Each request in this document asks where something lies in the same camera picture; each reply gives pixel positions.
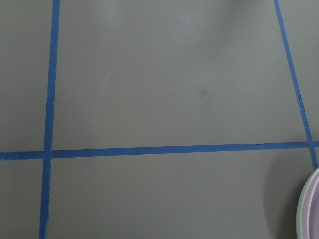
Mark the pink plate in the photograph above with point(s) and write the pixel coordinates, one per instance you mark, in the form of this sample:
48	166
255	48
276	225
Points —
312	208

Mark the cream plate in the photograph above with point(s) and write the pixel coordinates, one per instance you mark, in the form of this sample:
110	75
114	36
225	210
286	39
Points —
301	210

